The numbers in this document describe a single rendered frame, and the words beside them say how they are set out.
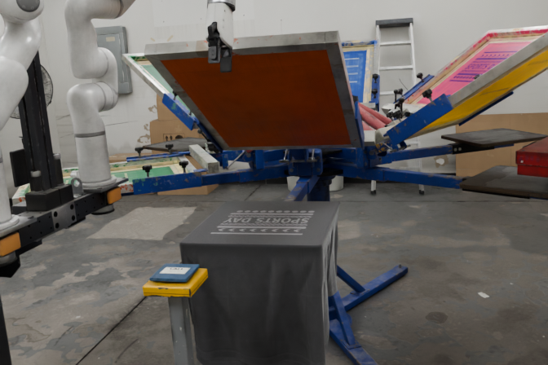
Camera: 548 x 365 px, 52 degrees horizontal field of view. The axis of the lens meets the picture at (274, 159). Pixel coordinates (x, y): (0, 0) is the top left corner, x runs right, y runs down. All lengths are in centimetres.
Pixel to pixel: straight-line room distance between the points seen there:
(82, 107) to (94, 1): 32
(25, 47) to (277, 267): 91
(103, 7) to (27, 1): 38
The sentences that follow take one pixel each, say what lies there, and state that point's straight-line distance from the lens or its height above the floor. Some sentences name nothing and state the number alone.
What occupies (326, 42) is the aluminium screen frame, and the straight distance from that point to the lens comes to 159.
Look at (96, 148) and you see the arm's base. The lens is 181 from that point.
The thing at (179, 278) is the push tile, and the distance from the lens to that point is 145.
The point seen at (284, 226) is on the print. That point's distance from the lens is 184.
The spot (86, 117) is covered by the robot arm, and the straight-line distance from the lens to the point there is 180.
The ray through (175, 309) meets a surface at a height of 87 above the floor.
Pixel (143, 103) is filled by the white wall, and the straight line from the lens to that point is 691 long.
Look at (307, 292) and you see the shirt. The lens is 172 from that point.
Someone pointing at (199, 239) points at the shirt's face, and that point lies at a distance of 179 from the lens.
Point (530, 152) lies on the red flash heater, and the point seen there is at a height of 110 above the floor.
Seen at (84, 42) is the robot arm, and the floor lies 157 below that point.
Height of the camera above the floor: 151
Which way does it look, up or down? 11 degrees down
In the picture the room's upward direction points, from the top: 4 degrees counter-clockwise
